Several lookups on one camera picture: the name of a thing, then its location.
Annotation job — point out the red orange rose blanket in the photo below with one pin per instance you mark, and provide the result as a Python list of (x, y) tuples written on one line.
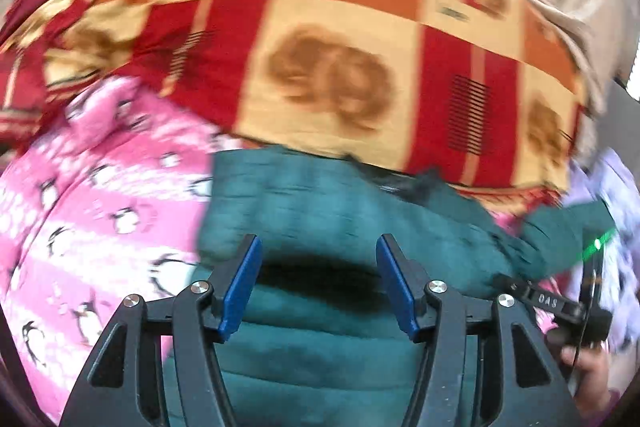
[(485, 91)]

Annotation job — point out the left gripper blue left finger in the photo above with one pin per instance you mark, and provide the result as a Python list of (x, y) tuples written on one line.
[(223, 297)]

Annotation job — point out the lilac quilted jacket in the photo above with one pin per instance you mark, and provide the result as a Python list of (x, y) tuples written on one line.
[(612, 182)]

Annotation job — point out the person's right hand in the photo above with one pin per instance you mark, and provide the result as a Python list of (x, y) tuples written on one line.
[(592, 396)]

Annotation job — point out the pink penguin bed sheet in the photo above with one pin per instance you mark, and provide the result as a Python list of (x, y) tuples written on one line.
[(106, 203)]

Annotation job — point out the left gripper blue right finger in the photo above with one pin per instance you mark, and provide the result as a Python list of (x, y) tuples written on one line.
[(406, 285)]

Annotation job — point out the dark green puffer jacket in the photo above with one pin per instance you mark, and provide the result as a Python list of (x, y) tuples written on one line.
[(319, 344)]

